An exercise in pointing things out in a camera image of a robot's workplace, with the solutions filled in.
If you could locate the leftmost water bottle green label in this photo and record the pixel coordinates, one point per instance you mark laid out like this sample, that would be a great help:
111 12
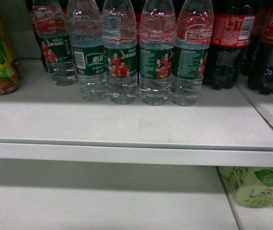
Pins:
51 26

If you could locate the white lower shelf board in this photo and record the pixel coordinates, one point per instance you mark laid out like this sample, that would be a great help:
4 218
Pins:
62 195

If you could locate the white metal shelf board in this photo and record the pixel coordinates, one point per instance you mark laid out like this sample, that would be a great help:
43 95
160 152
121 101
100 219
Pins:
42 121

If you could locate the green grape juice bottle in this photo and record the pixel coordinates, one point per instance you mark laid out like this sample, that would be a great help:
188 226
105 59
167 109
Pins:
252 186

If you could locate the water bottle green label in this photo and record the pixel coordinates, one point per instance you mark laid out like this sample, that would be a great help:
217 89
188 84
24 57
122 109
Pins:
51 26
85 32
194 29

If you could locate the water bottle behind front one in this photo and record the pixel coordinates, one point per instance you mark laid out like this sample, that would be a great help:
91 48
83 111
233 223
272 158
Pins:
157 31

